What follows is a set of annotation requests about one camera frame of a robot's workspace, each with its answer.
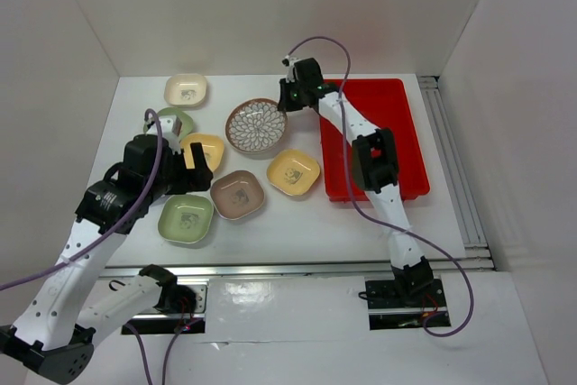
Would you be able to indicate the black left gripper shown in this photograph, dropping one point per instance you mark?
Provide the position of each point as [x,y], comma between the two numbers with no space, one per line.
[194,179]

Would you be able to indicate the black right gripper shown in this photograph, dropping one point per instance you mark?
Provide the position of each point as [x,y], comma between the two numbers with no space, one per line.
[285,103]

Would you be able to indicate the brown square panda plate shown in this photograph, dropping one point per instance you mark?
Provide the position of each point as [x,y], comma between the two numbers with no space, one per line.
[237,195]

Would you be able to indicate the round floral brown-rimmed plate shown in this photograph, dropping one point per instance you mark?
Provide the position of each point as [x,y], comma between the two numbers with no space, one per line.
[255,126]

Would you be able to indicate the yellow square panda plate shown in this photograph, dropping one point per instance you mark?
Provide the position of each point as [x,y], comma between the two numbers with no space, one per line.
[293,172]
[213,149]

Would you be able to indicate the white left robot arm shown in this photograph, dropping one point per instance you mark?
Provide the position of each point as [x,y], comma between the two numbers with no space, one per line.
[57,334]

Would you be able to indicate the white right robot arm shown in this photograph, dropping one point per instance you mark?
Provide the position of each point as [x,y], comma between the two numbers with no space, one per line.
[370,164]

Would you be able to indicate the red plastic bin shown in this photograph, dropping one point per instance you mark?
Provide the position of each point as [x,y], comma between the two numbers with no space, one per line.
[384,102]

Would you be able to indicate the upper green square panda plate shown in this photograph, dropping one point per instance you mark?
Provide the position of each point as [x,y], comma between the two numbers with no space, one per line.
[187,123]

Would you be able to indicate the green square panda plate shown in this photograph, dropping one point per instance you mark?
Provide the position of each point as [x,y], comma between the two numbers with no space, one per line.
[187,123]
[185,219]

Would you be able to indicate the cream square panda plate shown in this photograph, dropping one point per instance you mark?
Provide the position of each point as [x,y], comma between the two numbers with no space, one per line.
[186,90]

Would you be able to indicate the lower green square panda plate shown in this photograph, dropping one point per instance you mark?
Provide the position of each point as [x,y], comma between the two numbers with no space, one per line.
[185,219]

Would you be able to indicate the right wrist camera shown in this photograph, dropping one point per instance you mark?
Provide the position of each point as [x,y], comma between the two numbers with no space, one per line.
[289,62]

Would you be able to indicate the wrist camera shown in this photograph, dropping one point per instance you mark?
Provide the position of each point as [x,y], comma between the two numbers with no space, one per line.
[169,128]
[289,62]

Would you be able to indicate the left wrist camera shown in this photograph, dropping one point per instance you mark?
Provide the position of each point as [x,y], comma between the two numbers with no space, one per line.
[169,128]

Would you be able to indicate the aluminium front rail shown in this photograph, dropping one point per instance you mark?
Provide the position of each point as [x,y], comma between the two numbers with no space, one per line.
[279,270]

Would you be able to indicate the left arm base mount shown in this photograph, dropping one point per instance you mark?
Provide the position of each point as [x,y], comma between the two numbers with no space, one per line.
[187,311]

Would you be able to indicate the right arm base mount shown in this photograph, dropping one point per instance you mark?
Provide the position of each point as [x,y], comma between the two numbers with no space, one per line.
[388,309]

